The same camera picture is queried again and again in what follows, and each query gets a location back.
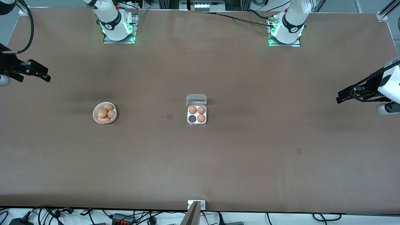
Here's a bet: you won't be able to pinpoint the clear plastic egg carton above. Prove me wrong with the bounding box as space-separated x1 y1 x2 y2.
186 94 208 126

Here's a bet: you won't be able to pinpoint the black box orange terminals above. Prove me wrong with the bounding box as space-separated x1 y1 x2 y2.
111 213 137 225

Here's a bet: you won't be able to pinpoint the white bowl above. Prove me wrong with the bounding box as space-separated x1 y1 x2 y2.
93 102 118 124

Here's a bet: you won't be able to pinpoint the black power adapter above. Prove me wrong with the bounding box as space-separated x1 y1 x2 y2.
9 217 34 225

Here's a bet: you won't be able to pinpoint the white power strip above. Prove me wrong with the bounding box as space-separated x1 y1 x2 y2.
190 0 226 12

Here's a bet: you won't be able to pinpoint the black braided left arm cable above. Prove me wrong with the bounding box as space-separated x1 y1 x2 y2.
352 60 400 103

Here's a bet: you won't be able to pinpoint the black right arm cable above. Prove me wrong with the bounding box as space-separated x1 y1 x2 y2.
0 0 34 54

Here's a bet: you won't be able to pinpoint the aluminium frame corner bracket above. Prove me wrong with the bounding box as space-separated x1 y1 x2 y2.
18 0 31 15
377 0 400 22

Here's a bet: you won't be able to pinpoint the short black table cable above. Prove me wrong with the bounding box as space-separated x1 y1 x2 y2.
248 9 277 21

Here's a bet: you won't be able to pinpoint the black looped cable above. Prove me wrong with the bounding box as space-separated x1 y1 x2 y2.
312 212 343 221

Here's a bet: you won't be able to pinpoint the long black table cable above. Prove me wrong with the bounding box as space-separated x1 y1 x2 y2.
202 11 275 28

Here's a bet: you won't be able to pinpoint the black cable bundle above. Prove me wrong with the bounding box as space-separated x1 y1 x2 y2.
31 206 74 220

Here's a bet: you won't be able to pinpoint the silver mounting bracket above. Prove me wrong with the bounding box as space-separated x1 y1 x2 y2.
187 200 206 210

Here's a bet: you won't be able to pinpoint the grey camera support beam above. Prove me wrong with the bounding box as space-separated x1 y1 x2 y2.
180 201 201 225

